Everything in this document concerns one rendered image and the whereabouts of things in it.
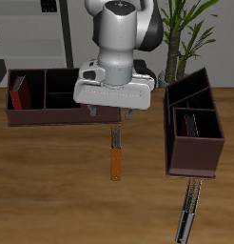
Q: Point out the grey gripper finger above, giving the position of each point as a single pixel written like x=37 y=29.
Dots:
x=130 y=114
x=92 y=110

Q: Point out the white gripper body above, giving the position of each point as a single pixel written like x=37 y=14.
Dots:
x=112 y=95

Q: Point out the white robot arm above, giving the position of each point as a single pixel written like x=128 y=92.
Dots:
x=117 y=38

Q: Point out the dark brown desk caddy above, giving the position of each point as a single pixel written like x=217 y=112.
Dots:
x=193 y=155
x=58 y=114

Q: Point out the red book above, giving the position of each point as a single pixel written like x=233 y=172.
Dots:
x=189 y=125
x=21 y=93

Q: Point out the grey book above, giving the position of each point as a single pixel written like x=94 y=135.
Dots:
x=188 y=209

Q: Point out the green pot plant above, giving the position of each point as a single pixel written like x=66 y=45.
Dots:
x=174 y=47

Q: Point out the white shelf unit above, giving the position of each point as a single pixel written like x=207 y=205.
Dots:
x=30 y=31

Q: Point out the black box on shelf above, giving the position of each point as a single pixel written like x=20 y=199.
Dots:
x=48 y=5

